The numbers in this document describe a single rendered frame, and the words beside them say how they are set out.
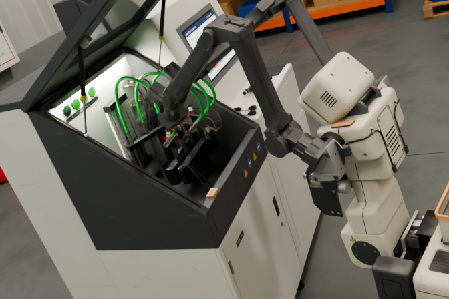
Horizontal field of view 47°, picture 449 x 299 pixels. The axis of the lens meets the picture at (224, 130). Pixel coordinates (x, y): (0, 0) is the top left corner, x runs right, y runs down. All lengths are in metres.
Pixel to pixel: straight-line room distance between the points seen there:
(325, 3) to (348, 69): 5.81
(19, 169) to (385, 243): 1.43
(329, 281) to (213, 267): 0.99
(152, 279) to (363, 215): 0.95
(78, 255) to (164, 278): 0.41
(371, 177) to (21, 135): 1.31
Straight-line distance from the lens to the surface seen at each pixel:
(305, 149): 1.54
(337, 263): 3.00
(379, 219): 1.78
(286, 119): 1.56
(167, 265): 2.17
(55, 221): 2.33
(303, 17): 1.95
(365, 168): 1.70
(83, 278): 2.49
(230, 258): 2.08
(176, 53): 2.49
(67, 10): 6.09
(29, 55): 7.20
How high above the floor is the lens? 1.93
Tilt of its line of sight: 23 degrees down
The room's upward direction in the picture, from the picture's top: 19 degrees counter-clockwise
